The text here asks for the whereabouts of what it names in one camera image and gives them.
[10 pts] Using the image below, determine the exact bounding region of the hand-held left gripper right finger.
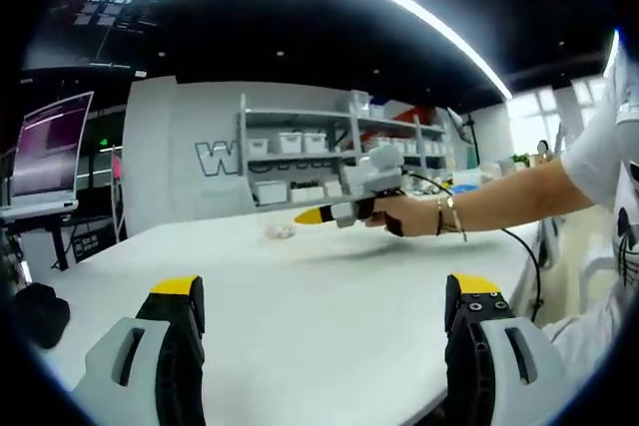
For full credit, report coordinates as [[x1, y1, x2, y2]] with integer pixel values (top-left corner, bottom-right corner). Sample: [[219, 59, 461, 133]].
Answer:
[[443, 273, 570, 426]]

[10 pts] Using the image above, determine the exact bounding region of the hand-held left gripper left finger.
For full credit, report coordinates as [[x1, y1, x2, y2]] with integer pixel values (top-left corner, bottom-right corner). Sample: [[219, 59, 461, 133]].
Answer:
[[72, 274, 207, 426]]

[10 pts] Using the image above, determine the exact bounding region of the clear resealable bag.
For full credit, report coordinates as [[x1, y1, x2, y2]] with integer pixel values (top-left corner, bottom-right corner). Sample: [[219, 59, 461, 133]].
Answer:
[[262, 222, 299, 241]]

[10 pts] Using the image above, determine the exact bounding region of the person's right hand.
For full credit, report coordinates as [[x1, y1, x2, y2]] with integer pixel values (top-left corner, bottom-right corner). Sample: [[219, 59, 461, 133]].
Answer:
[[363, 194, 441, 238]]

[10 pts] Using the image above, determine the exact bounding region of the grey metal shelving unit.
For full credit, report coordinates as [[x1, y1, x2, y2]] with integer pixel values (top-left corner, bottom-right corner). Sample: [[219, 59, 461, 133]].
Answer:
[[238, 90, 450, 209]]

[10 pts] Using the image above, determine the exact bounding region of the black tripod stand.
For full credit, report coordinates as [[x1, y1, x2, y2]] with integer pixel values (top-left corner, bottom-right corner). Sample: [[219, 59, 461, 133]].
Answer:
[[446, 106, 481, 173]]

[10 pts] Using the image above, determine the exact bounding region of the black soft pouch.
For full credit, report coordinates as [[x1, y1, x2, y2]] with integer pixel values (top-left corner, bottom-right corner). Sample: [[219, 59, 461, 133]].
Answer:
[[14, 283, 71, 350]]

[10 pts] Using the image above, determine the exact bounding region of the black floor sign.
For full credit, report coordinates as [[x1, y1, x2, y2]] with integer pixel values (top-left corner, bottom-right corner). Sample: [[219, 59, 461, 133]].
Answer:
[[72, 228, 114, 263]]

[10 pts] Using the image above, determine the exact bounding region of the white chair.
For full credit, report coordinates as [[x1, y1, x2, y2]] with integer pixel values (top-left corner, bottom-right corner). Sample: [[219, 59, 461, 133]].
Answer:
[[576, 255, 618, 318]]

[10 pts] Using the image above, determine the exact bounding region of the black legged monitor desk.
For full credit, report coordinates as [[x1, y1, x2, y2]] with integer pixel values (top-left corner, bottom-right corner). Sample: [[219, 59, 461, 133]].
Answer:
[[0, 199, 124, 272]]

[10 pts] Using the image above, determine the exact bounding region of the bright window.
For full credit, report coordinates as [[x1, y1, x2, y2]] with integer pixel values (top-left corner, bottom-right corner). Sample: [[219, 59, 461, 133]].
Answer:
[[506, 77, 608, 161]]

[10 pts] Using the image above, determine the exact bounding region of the white floor stand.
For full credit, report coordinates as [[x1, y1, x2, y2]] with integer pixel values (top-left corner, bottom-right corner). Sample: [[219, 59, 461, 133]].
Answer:
[[110, 144, 129, 242]]

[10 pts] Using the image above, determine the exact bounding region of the white framed computer monitor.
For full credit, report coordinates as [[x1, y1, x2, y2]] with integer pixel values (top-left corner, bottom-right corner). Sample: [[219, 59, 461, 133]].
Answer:
[[8, 90, 96, 213]]

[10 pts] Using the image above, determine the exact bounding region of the short ceiling light strip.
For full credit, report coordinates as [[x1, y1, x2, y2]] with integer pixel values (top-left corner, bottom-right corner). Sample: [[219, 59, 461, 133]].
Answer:
[[604, 29, 621, 79]]

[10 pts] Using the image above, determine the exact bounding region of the ceiling hung dark screen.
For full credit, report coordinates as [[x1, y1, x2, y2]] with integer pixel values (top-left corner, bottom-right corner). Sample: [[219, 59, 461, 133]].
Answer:
[[23, 0, 180, 69]]

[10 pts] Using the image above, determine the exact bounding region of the gold bracelet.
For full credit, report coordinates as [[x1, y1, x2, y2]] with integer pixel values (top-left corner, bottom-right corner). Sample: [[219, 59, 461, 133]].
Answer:
[[445, 195, 468, 242]]

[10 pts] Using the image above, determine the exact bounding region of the black cable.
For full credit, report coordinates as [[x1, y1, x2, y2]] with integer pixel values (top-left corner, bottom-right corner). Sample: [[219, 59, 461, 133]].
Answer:
[[406, 172, 546, 323]]

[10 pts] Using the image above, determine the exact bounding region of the wall logo lettering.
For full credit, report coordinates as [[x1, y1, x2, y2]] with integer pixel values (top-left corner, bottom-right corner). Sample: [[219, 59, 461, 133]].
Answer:
[[195, 141, 242, 179]]

